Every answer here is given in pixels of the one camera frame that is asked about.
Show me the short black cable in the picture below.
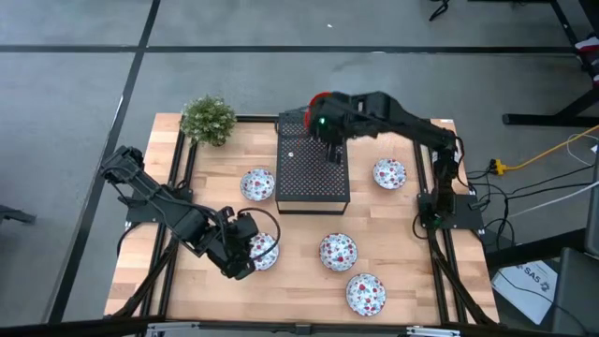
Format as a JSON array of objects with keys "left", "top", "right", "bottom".
[{"left": 428, "top": 0, "right": 451, "bottom": 22}]

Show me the black aluminium table frame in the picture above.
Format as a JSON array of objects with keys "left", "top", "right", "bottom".
[{"left": 103, "top": 113, "right": 501, "bottom": 329}]

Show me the black desk frame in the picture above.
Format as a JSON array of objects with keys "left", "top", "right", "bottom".
[{"left": 467, "top": 0, "right": 599, "bottom": 128}]

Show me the grey cabinet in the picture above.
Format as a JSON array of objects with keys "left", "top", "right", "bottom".
[{"left": 584, "top": 154, "right": 599, "bottom": 258}]

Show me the black perforated metal shelf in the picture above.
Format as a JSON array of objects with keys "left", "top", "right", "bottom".
[{"left": 274, "top": 108, "right": 352, "bottom": 216}]

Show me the dark grey box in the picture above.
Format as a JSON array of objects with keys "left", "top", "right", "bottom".
[{"left": 549, "top": 246, "right": 599, "bottom": 336}]

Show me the black furniture foot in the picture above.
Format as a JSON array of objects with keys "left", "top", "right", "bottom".
[{"left": 0, "top": 204, "right": 37, "bottom": 226}]

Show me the red white fabric item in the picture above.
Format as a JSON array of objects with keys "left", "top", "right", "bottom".
[{"left": 574, "top": 35, "right": 599, "bottom": 85}]

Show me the yellow extension cord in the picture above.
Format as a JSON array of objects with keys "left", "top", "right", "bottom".
[{"left": 489, "top": 124, "right": 599, "bottom": 177}]

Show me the white printed paper sheet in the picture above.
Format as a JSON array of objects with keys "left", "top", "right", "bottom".
[{"left": 489, "top": 259, "right": 561, "bottom": 327}]

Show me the white floor cable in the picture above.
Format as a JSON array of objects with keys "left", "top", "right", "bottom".
[{"left": 507, "top": 180, "right": 599, "bottom": 219}]

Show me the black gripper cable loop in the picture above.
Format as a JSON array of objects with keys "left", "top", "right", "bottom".
[{"left": 236, "top": 207, "right": 283, "bottom": 262}]

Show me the black aluminium crossbar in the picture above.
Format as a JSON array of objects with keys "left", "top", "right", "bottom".
[{"left": 0, "top": 315, "right": 599, "bottom": 337}]

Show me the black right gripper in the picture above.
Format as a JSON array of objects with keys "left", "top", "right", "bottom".
[{"left": 311, "top": 93, "right": 357, "bottom": 165}]

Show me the floral mini bowl red outside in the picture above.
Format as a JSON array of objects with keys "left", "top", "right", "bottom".
[
  {"left": 240, "top": 168, "right": 276, "bottom": 203},
  {"left": 249, "top": 232, "right": 281, "bottom": 272},
  {"left": 372, "top": 157, "right": 408, "bottom": 191},
  {"left": 318, "top": 232, "right": 359, "bottom": 273},
  {"left": 345, "top": 272, "right": 388, "bottom": 317}
]

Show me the black floor cable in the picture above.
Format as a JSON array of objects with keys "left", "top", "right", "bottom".
[
  {"left": 467, "top": 163, "right": 598, "bottom": 198},
  {"left": 476, "top": 182, "right": 598, "bottom": 210}
]

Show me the black table foot bar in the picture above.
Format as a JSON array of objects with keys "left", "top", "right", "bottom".
[{"left": 484, "top": 227, "right": 589, "bottom": 271}]

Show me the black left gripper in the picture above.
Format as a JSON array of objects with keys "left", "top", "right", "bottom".
[{"left": 205, "top": 208, "right": 260, "bottom": 282}]

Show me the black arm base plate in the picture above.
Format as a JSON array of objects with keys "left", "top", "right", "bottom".
[
  {"left": 417, "top": 192, "right": 485, "bottom": 230},
  {"left": 124, "top": 186, "right": 193, "bottom": 225}
]

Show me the red plastic mini bowl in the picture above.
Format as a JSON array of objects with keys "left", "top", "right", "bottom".
[{"left": 302, "top": 91, "right": 331, "bottom": 132}]

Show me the green artificial potted plant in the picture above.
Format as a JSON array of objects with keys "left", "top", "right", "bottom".
[{"left": 180, "top": 95, "right": 238, "bottom": 148}]

